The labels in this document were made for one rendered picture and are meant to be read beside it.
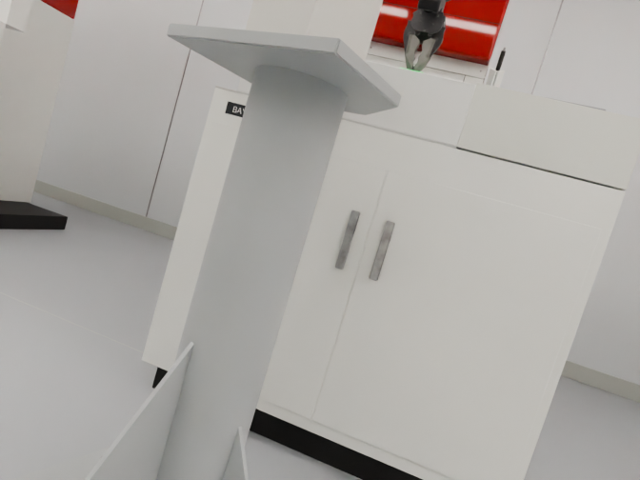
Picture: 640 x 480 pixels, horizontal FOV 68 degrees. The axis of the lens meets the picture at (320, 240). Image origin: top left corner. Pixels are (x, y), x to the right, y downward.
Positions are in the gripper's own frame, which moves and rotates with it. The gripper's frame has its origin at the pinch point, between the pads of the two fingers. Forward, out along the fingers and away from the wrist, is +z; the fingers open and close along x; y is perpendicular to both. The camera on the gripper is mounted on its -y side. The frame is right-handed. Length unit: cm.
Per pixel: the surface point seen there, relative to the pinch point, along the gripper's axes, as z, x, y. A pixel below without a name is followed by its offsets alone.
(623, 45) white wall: -103, -85, 207
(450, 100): 5.9, -10.7, -4.0
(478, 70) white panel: -22, -13, 59
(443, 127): 11.9, -10.9, -4.0
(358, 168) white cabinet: 25.6, 4.8, -4.3
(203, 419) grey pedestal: 74, 9, -44
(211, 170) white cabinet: 36, 41, -4
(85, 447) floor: 97, 37, -32
